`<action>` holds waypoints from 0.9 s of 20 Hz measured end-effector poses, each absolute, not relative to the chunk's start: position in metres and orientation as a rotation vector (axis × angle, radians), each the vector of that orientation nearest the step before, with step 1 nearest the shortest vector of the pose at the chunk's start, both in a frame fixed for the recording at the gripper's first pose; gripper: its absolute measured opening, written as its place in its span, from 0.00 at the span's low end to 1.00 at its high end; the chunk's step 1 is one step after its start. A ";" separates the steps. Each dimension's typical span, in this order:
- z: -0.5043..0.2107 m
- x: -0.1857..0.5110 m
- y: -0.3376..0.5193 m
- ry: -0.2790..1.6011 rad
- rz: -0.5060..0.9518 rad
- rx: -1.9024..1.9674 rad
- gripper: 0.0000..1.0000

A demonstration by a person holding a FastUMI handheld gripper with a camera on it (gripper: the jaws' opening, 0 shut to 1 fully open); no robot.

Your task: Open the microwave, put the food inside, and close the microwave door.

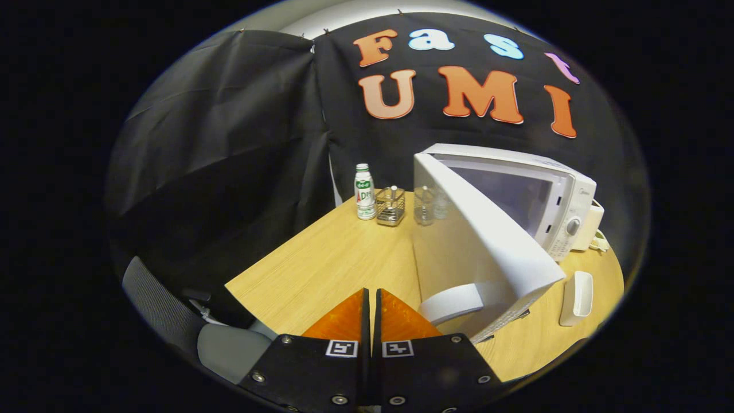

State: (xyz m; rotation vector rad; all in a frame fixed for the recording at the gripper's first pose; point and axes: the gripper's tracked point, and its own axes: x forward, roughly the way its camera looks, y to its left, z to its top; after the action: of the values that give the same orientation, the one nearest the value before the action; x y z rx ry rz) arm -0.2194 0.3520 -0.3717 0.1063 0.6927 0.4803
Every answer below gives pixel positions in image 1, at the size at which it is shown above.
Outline white rectangular dish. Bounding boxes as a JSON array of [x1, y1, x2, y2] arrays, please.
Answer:
[[559, 271, 594, 326]]

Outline grey office chair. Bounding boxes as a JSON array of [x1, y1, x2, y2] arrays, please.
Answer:
[[122, 256, 276, 385]]

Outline white bottle green label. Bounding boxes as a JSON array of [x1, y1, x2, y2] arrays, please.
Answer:
[[354, 163, 377, 221]]

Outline metal wire holder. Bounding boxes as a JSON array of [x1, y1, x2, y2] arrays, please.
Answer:
[[376, 185, 406, 227]]

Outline white microwave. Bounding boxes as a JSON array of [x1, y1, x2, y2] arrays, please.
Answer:
[[413, 143, 598, 345]]

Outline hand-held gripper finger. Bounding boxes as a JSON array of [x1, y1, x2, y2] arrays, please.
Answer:
[[238, 288, 371, 413], [374, 289, 509, 413]]

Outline white toaster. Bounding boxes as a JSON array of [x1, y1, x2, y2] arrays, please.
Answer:
[[572, 199, 605, 252]]

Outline clear glass cup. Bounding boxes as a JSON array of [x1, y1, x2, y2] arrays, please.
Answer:
[[414, 185, 435, 226]]

